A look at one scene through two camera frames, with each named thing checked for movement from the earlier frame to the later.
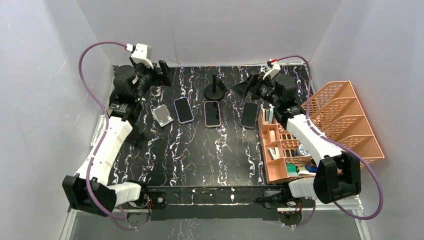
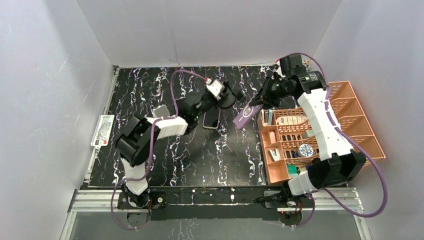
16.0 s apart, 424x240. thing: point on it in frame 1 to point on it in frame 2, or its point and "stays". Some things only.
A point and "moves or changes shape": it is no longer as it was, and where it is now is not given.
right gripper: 253,84 to 261,96
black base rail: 213,203 stays
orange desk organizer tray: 279,147 stays
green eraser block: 291,169 stays
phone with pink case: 212,114 stays
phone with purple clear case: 249,115 moves or changes shape
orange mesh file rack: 338,113 stays
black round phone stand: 215,91 moves or changes shape
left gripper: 158,78 to 215,101
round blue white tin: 302,151 stays
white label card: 99,130 stays
